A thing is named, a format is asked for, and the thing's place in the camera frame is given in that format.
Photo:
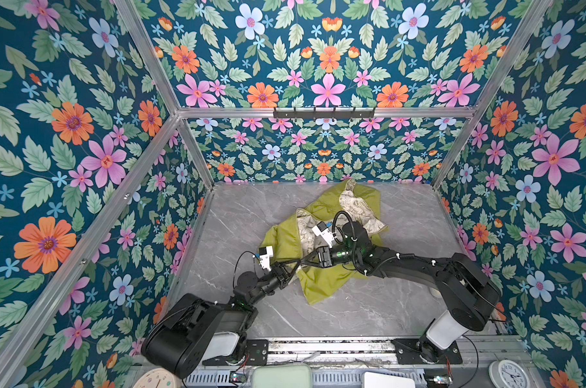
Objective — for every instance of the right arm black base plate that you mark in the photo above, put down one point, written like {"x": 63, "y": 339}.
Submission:
{"x": 412, "y": 351}

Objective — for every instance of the beige clock bottom left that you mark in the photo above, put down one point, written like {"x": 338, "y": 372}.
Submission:
{"x": 158, "y": 378}

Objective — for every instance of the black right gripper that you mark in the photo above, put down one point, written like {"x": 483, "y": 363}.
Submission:
{"x": 325, "y": 258}

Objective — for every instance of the aluminium frame post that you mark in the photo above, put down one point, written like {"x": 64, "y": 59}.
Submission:
{"x": 135, "y": 26}
{"x": 526, "y": 28}

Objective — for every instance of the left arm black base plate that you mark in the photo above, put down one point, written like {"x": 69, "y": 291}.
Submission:
{"x": 250, "y": 352}

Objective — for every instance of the pale green box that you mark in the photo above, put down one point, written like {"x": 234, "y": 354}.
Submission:
{"x": 282, "y": 376}

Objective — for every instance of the aluminium front rail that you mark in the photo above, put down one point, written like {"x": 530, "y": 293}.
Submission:
{"x": 377, "y": 352}

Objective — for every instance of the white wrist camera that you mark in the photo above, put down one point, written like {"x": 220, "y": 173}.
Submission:
{"x": 265, "y": 254}
{"x": 322, "y": 231}

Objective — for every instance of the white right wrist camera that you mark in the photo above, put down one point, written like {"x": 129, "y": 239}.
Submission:
{"x": 322, "y": 231}

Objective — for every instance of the aluminium frame post back right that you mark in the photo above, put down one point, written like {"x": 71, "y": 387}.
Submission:
{"x": 526, "y": 28}

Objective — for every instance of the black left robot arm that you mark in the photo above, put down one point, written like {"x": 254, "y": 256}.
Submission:
{"x": 196, "y": 330}

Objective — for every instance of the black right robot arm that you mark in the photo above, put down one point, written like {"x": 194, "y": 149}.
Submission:
{"x": 470, "y": 297}

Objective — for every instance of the green jacket with printed lining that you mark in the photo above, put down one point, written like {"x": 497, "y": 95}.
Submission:
{"x": 294, "y": 238}

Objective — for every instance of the aluminium frame post back left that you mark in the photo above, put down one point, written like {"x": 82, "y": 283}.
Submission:
{"x": 135, "y": 26}

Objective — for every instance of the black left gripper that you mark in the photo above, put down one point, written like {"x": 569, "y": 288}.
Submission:
{"x": 280, "y": 276}

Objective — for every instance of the white clock bottom right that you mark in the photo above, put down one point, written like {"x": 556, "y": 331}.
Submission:
{"x": 508, "y": 374}

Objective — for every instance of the black hook rail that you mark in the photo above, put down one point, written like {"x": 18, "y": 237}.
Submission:
{"x": 343, "y": 114}

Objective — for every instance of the aluminium frame left diagonal bar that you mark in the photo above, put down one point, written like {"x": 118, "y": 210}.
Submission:
{"x": 29, "y": 331}

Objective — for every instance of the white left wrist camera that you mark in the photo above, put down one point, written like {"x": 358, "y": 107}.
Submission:
{"x": 265, "y": 254}

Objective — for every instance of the white box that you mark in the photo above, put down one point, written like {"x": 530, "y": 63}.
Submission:
{"x": 380, "y": 380}

